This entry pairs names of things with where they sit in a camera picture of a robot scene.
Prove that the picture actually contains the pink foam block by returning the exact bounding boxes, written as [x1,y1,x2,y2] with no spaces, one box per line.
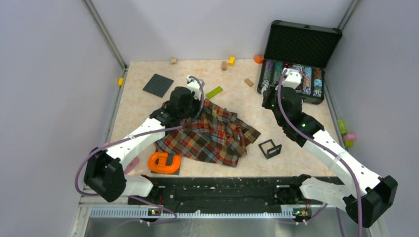
[124,157,140,174]

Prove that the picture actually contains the green lego brick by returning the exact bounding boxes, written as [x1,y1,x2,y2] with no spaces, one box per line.
[206,86,223,99]

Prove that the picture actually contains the green and pink blocks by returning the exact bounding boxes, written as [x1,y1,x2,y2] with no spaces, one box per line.
[337,119,356,148]

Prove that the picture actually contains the black aluminium case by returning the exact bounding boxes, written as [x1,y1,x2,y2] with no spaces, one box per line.
[257,20,342,104]

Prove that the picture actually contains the brown wooden block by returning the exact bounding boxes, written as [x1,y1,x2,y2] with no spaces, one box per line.
[221,61,227,71]

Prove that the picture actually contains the yellow lego brick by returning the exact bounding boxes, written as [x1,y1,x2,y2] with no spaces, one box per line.
[228,56,235,66]

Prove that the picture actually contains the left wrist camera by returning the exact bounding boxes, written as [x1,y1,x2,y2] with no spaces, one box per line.
[186,75,205,101]

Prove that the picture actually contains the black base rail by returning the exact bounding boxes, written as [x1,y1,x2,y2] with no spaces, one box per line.
[145,177,310,214]

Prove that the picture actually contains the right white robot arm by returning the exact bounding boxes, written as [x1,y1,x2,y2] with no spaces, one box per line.
[262,87,398,228]

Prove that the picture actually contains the dark grey lego baseplate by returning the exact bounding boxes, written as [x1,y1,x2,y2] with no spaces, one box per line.
[143,74,174,98]

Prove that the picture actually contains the plaid flannel shirt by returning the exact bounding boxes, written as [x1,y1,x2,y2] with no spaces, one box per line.
[155,99,260,167]

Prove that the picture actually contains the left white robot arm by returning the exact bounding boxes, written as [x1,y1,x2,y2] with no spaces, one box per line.
[78,82,205,202]

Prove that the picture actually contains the tan wooden block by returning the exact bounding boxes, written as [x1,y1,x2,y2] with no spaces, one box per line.
[244,78,254,87]

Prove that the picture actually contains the black wire frame cube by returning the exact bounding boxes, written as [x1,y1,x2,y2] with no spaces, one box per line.
[258,139,283,159]

